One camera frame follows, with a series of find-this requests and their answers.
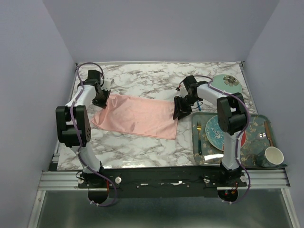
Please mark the mint green floral plate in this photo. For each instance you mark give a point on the mint green floral plate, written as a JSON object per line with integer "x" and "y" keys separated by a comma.
{"x": 226, "y": 83}

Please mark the wooden handled knife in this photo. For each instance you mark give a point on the wooden handled knife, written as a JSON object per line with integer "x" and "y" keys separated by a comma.
{"x": 268, "y": 133}

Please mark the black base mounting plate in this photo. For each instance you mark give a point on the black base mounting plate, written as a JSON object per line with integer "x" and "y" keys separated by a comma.
{"x": 164, "y": 182}

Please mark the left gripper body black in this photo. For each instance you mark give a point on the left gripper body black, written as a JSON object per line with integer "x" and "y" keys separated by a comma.
{"x": 101, "y": 99}

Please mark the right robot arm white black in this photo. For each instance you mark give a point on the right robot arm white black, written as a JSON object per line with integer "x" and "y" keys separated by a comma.
{"x": 233, "y": 119}

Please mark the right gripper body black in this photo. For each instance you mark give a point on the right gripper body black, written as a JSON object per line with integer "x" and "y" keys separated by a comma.
{"x": 192, "y": 99}

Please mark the white paper cup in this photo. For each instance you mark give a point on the white paper cup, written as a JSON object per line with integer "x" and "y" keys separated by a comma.
{"x": 274, "y": 155}

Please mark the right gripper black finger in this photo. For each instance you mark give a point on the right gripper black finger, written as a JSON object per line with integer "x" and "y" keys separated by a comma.
{"x": 182, "y": 111}
{"x": 177, "y": 102}

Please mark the green floral serving tray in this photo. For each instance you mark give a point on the green floral serving tray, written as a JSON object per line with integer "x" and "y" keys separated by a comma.
{"x": 249, "y": 151}

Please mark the gold fork green handle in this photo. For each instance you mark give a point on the gold fork green handle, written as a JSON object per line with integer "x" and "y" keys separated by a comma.
{"x": 199, "y": 128}

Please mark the pink cloth napkin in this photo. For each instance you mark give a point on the pink cloth napkin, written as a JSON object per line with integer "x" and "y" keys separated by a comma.
{"x": 139, "y": 116}

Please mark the red and teal plate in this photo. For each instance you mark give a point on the red and teal plate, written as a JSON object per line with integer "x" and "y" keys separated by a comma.
{"x": 214, "y": 133}

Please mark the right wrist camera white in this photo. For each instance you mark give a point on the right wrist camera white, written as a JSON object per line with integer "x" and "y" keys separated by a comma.
{"x": 181, "y": 91}

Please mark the silver spoon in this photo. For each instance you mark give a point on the silver spoon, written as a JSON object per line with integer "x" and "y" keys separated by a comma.
{"x": 259, "y": 137}

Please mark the aluminium frame rail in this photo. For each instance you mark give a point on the aluminium frame rail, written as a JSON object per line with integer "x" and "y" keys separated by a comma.
{"x": 67, "y": 181}

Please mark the blue handled utensil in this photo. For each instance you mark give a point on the blue handled utensil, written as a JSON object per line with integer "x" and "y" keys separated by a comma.
{"x": 199, "y": 104}

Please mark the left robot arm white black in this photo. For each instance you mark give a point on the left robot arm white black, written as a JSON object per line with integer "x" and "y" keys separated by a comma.
{"x": 73, "y": 125}

